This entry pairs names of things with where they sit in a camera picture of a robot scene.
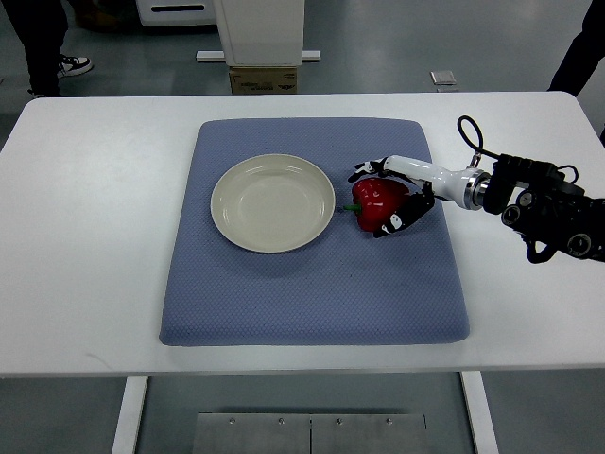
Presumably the left white table leg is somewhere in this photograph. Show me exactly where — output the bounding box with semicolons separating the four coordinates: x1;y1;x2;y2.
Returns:
111;376;148;454

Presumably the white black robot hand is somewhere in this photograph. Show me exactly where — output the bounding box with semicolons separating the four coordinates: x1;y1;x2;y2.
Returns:
348;155;490;237

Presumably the white table leg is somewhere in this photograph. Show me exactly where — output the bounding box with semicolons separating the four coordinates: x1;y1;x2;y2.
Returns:
111;376;148;454
459;371;499;454

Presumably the cream round plate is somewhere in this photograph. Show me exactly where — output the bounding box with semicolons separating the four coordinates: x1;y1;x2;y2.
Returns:
210;154;336;253

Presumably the blue textured mat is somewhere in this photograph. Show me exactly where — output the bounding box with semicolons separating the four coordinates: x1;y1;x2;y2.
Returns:
160;117;470;346

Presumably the cardboard box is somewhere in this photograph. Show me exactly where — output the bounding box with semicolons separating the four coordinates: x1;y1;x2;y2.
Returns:
229;67;298;96

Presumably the small grey floor plate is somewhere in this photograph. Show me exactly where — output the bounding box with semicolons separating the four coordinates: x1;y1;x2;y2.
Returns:
430;70;459;93

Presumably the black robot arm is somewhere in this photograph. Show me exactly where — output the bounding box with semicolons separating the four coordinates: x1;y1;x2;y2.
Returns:
457;115;604;264

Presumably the red bell pepper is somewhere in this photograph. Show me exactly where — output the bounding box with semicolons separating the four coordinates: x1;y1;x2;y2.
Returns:
343;178;410;232

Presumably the white machine column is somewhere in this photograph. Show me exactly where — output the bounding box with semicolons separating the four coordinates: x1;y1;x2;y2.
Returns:
196;0;320;67

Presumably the metal base plate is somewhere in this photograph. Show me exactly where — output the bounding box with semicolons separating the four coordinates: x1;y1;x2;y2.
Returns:
193;413;431;453

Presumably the white cabinet with slot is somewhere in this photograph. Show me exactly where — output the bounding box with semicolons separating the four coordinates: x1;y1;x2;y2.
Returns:
135;0;216;26

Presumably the person black trouser leg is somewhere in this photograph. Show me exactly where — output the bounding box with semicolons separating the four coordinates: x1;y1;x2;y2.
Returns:
2;0;68;97

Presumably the right white table leg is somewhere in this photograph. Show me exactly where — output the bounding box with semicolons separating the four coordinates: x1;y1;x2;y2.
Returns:
459;371;499;454

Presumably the black white sneaker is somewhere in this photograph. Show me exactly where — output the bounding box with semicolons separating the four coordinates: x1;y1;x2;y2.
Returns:
58;54;94;79

